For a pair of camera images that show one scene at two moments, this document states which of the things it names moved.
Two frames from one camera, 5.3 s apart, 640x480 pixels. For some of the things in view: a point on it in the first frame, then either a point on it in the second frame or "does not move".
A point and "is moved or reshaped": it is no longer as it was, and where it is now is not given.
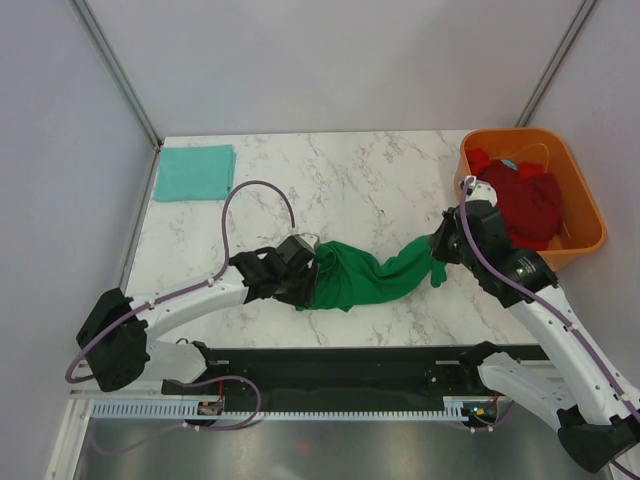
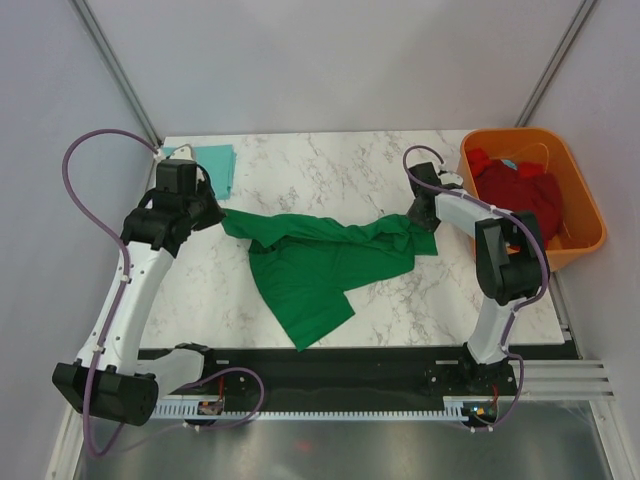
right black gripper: [437, 240] → [428, 224]
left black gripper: [306, 295] → [215, 214]
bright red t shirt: [478, 159] does not move
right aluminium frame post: [553, 65] does not move
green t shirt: [350, 274] is moved or reshaped
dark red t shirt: [531, 206] does not move
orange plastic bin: [583, 227] does not move
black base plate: [351, 375] does not move
